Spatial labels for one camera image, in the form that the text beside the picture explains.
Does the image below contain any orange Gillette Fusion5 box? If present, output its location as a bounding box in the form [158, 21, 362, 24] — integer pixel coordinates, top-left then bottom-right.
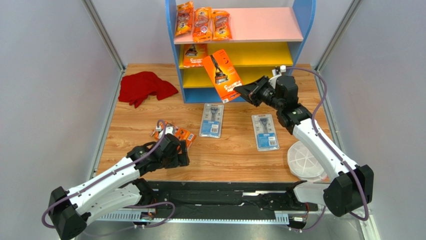
[201, 49, 243, 104]
[181, 44, 209, 68]

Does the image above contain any orange razor cartridge box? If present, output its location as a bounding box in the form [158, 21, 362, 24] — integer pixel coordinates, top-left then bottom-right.
[150, 121, 196, 149]

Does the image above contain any clear blue razor blister pack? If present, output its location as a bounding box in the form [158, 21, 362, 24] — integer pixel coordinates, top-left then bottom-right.
[199, 103, 225, 139]
[251, 114, 280, 152]

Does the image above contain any orange BIC razor bag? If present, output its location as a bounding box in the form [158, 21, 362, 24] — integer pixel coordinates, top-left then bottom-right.
[211, 10, 232, 41]
[174, 0, 194, 37]
[192, 7, 213, 43]

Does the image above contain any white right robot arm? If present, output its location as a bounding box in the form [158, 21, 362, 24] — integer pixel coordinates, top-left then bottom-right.
[234, 75, 374, 221]

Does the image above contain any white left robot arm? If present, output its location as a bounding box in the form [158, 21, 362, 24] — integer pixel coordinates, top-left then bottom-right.
[42, 133, 190, 240]

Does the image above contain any blue shelf unit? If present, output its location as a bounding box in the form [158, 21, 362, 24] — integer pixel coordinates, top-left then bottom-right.
[165, 0, 317, 104]

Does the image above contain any red cloth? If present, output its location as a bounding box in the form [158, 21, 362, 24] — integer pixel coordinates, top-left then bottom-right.
[118, 71, 179, 109]

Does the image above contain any white round plastic lid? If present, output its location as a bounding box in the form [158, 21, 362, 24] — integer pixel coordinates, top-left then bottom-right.
[287, 141, 327, 183]

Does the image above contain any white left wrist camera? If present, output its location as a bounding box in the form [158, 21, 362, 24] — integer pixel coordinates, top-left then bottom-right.
[155, 123, 176, 139]

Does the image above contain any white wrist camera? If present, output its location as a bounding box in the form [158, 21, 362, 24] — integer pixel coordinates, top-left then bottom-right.
[272, 65, 287, 77]
[155, 123, 176, 139]

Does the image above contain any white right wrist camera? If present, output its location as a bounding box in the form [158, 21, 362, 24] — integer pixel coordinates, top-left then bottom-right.
[272, 65, 287, 77]

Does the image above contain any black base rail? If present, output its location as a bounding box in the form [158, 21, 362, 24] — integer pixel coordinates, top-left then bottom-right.
[99, 179, 320, 225]

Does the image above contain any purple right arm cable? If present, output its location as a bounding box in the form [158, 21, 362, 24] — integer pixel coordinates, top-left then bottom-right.
[286, 66, 370, 222]

